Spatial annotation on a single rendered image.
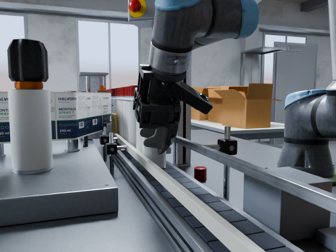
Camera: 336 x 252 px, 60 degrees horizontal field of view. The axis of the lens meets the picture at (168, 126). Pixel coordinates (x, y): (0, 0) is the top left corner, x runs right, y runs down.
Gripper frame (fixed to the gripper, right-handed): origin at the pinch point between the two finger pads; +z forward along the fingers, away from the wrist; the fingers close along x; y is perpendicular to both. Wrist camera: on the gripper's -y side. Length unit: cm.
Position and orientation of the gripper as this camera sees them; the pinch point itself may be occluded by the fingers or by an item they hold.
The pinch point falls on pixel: (163, 148)
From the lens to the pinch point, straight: 66.7
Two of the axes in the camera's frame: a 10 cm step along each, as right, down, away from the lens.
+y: -9.5, 0.4, -3.2
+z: -1.6, 8.1, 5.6
